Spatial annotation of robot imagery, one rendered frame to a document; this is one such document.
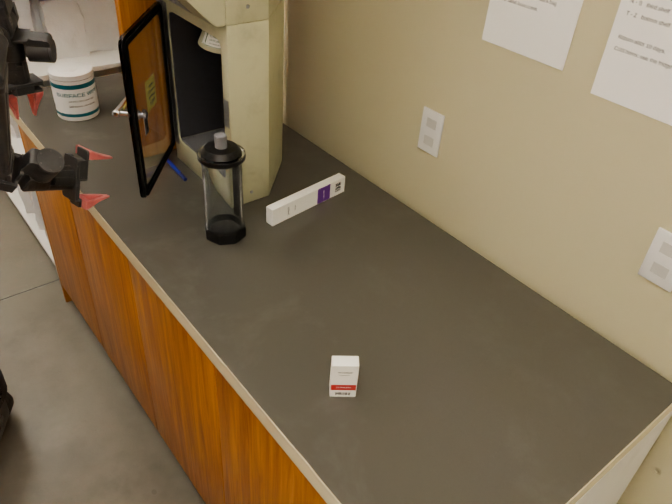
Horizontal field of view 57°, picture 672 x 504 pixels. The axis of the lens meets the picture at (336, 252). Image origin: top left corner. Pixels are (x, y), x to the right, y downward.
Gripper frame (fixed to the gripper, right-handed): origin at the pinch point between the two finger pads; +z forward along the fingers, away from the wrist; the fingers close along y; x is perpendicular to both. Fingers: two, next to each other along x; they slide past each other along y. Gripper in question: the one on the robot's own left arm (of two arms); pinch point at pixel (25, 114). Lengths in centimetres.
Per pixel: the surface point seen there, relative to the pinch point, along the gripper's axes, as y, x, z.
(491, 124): 65, -98, -19
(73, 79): 22.7, 19.0, 1.6
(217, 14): 25, -50, -35
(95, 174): 10.2, -13.3, 15.4
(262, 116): 37, -52, -10
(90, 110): 26.4, 18.6, 12.4
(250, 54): 34, -51, -26
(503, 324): 45, -124, 13
